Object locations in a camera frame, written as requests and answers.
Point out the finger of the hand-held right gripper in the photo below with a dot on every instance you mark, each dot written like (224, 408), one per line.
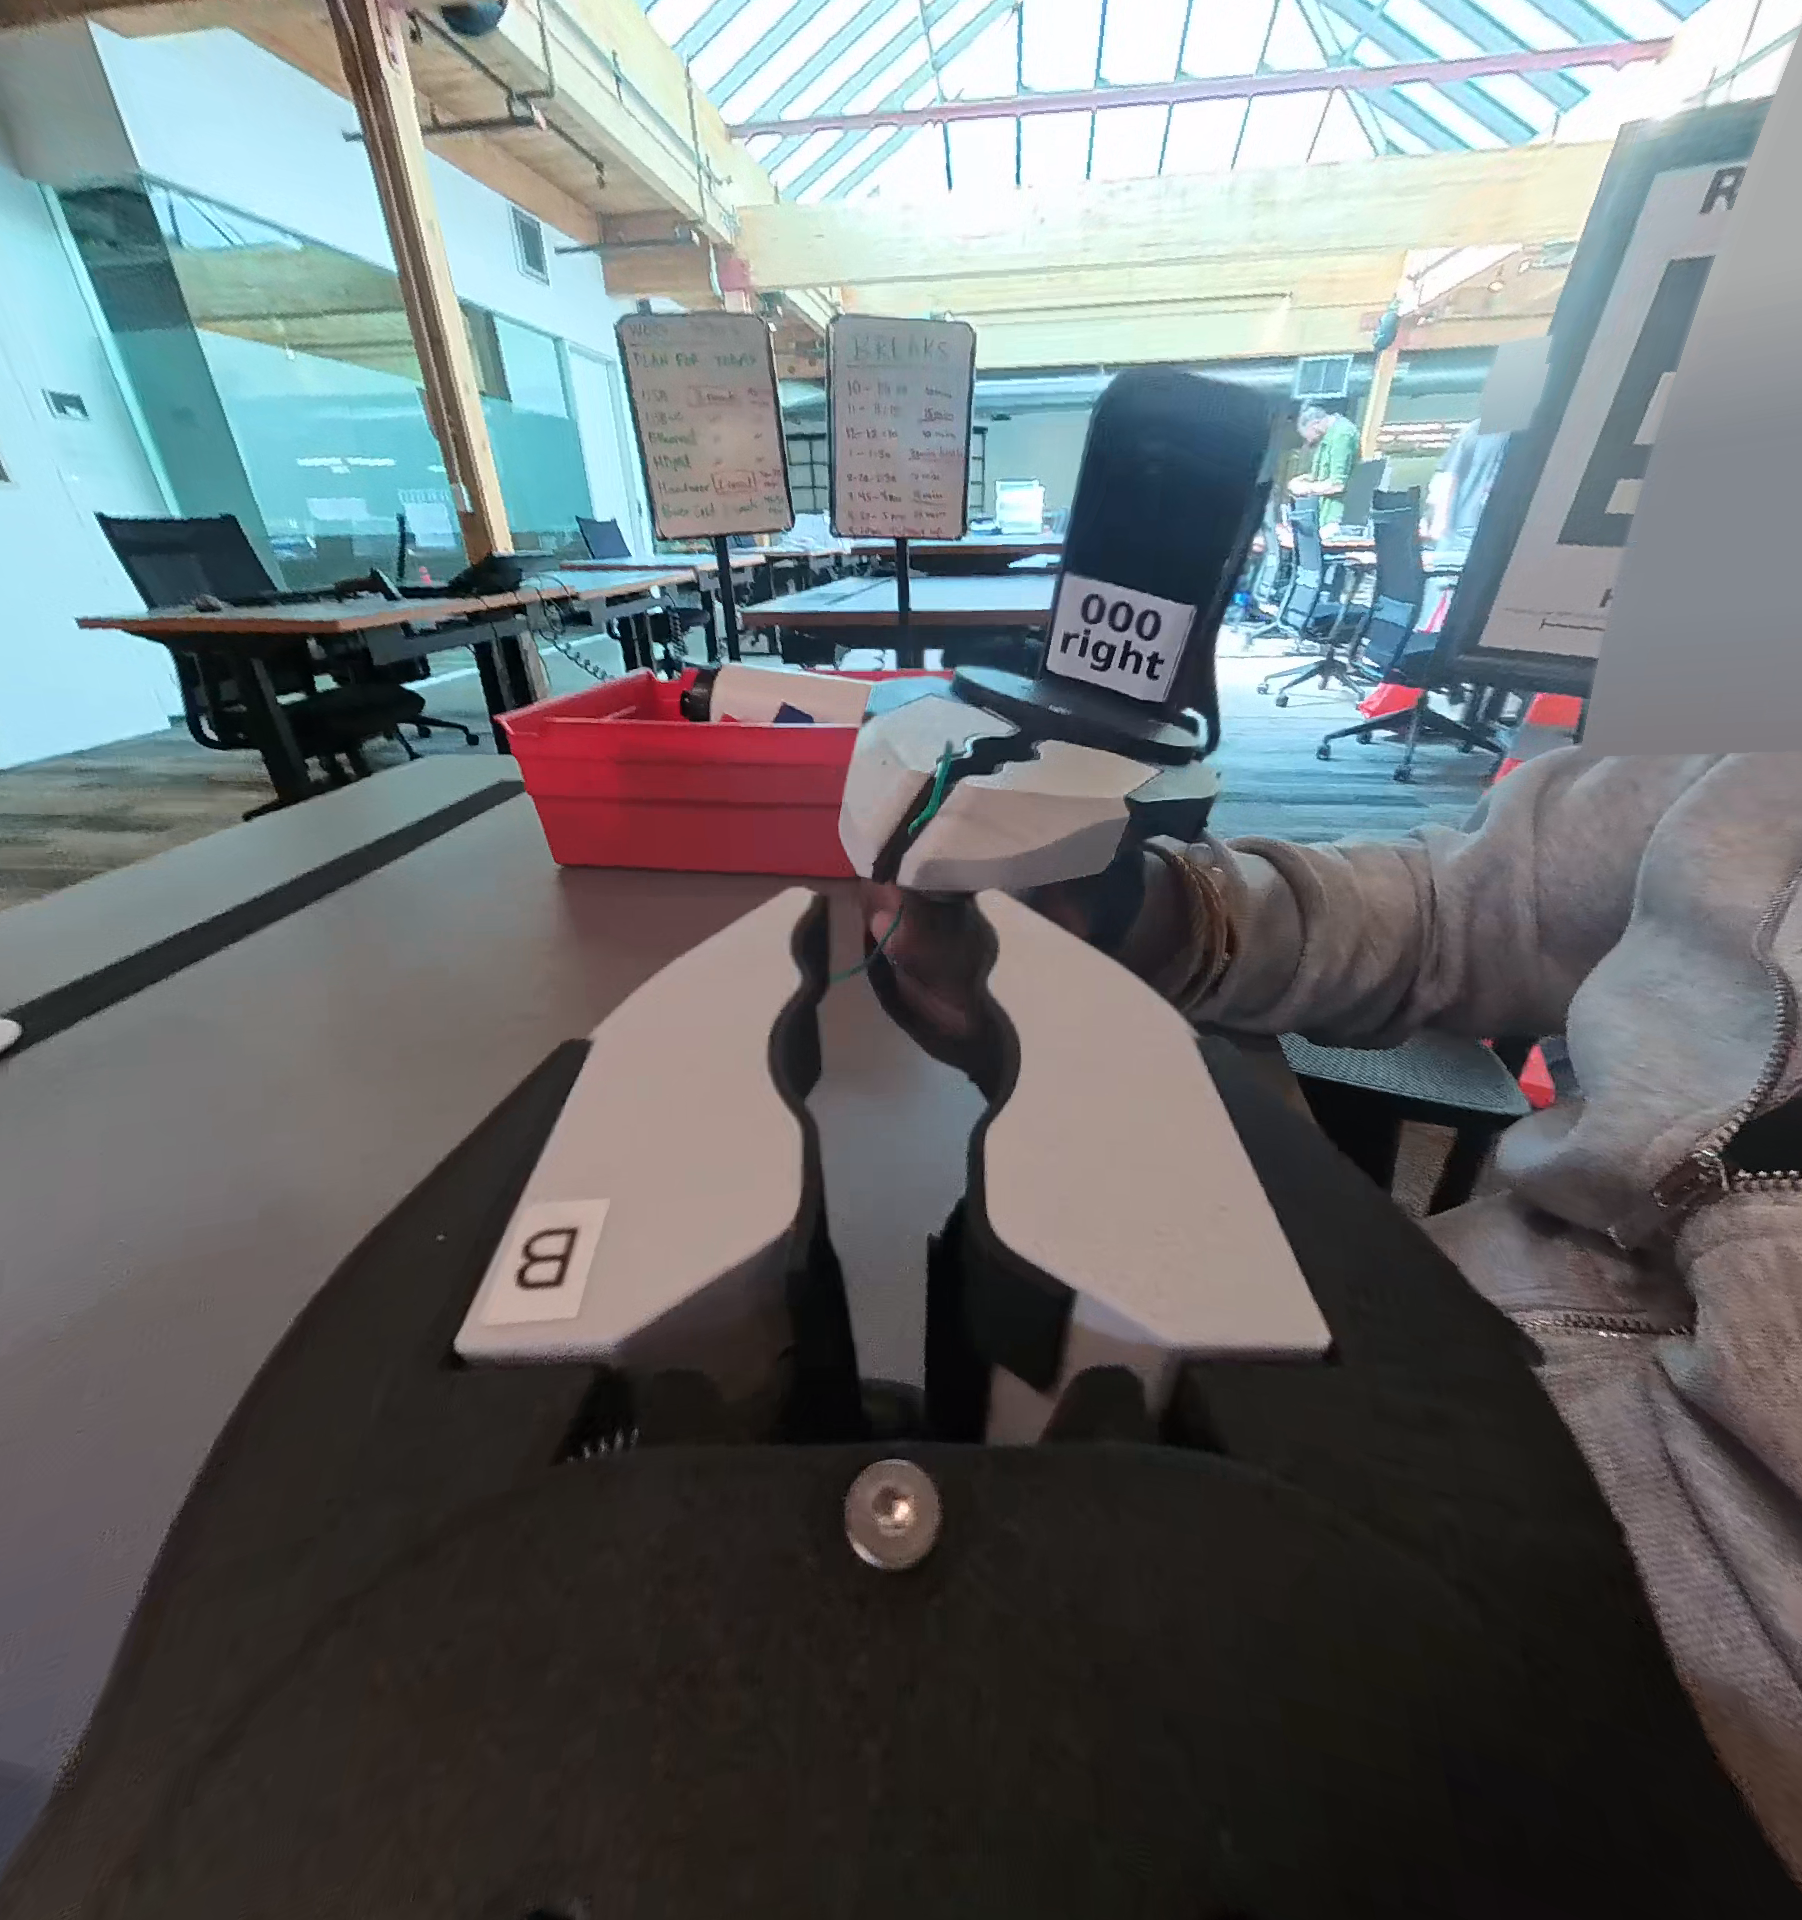
(895, 780)
(1036, 825)

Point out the white desk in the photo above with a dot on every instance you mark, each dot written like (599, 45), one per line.
(166, 870)

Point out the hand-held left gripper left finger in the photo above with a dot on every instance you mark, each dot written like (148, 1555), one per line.
(661, 1141)

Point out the person's right hand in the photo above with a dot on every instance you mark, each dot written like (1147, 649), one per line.
(930, 960)

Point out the red plastic bin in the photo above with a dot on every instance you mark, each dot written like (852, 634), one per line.
(661, 795)

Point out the whiteboard with red notes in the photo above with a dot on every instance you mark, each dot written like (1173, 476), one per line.
(698, 421)
(900, 421)

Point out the person's grey hoodie torso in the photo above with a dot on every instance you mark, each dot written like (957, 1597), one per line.
(1741, 1351)

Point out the white bottle black cap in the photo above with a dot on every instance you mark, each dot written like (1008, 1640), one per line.
(780, 692)

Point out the person's right forearm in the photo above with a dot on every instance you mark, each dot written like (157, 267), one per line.
(1440, 914)

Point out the gold bangles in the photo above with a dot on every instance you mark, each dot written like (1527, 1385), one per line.
(1209, 914)

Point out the black office chair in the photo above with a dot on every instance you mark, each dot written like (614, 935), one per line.
(1307, 584)
(1396, 601)
(180, 554)

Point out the black white sign board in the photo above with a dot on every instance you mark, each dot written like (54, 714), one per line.
(1531, 601)

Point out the wooden table black legs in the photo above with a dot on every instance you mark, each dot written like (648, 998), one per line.
(900, 601)
(317, 608)

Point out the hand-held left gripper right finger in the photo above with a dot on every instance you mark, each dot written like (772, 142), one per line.
(1141, 1170)

